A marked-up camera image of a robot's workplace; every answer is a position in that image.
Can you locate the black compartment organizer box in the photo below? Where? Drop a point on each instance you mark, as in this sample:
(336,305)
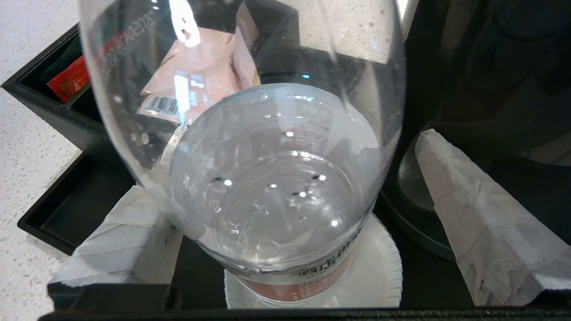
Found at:
(67,120)

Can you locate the black rectangular serving tray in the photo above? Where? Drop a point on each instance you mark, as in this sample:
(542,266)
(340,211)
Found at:
(424,276)

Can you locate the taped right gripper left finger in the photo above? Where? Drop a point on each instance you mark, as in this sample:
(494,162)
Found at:
(120,240)

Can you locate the black electric kettle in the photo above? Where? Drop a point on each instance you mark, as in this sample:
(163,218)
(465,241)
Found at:
(490,89)

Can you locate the red sachet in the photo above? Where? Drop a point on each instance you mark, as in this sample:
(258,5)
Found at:
(67,82)

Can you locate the clear water bottle red cap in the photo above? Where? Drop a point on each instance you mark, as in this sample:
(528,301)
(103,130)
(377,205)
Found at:
(276,178)

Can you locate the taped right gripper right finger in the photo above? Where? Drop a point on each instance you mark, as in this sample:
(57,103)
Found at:
(490,240)

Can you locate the pink tea bag packet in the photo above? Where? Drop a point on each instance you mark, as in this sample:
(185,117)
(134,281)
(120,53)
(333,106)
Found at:
(200,67)

